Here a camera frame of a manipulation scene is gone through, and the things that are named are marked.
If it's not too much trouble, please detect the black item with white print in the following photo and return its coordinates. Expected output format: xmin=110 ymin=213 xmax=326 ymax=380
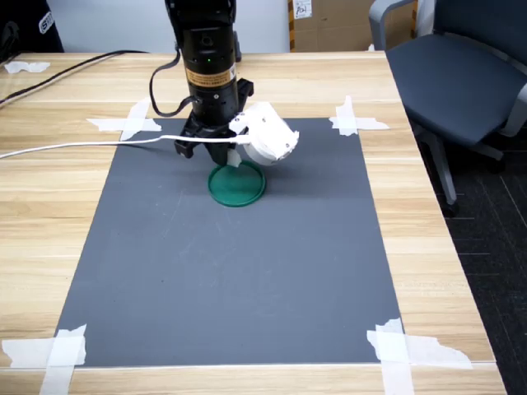
xmin=0 ymin=0 xmax=65 ymax=54

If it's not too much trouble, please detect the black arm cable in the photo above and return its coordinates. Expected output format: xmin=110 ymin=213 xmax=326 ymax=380
xmin=149 ymin=40 xmax=195 ymax=119

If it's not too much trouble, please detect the round green lid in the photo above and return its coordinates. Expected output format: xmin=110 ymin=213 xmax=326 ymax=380
xmin=207 ymin=159 xmax=267 ymax=208

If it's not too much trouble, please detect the dark grey mat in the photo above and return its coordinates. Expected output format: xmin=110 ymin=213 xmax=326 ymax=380
xmin=54 ymin=118 xmax=407 ymax=368

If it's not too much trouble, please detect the black table cable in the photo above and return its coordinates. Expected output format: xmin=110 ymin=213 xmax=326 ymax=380
xmin=0 ymin=49 xmax=149 ymax=109

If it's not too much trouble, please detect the white tape piece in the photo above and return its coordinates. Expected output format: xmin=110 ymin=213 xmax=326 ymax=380
xmin=3 ymin=60 xmax=51 ymax=75
xmin=2 ymin=323 xmax=87 ymax=395
xmin=366 ymin=317 xmax=473 ymax=395
xmin=86 ymin=98 xmax=163 ymax=142
xmin=328 ymin=95 xmax=390 ymax=137

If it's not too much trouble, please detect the white camera cable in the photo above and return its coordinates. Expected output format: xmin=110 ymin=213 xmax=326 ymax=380
xmin=0 ymin=133 xmax=252 ymax=160

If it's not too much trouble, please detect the dark grey office chair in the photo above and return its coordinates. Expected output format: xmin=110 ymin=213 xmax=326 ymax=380
xmin=368 ymin=0 xmax=527 ymax=218

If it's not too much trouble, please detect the brown cardboard box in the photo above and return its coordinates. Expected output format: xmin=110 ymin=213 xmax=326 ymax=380
xmin=287 ymin=0 xmax=417 ymax=53

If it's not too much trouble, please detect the white camera box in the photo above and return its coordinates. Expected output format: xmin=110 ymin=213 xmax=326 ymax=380
xmin=228 ymin=101 xmax=301 ymax=167

